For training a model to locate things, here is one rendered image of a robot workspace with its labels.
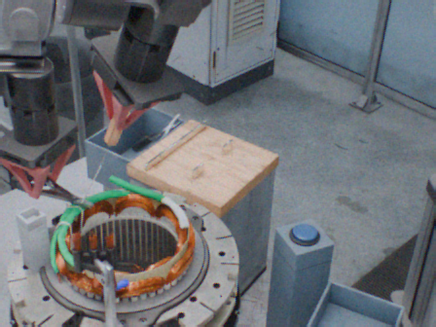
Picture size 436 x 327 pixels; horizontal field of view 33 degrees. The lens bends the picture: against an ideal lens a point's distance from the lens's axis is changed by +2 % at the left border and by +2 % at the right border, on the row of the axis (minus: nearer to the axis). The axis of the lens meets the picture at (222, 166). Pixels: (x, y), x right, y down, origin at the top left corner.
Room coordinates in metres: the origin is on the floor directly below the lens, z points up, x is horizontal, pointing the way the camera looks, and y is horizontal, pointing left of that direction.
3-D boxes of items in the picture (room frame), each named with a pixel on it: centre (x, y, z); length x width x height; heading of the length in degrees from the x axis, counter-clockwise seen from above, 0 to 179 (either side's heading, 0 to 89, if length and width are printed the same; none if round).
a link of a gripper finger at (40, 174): (0.80, 0.25, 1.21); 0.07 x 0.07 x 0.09; 65
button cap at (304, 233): (0.88, -0.14, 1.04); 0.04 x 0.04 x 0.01
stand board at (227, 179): (1.04, 0.03, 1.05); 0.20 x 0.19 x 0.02; 57
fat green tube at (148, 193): (0.81, 0.10, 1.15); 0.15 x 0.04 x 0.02; 49
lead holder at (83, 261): (0.62, 0.14, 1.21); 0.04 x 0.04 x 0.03; 49
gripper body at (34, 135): (0.80, 0.25, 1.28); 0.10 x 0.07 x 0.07; 155
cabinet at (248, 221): (1.04, 0.03, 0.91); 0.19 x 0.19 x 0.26; 57
